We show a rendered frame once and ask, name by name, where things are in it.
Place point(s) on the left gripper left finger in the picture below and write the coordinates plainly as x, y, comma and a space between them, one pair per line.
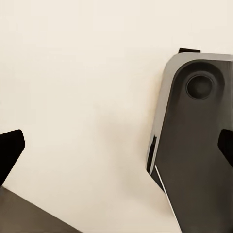
12, 145

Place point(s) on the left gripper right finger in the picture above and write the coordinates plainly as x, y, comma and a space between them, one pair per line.
225, 144

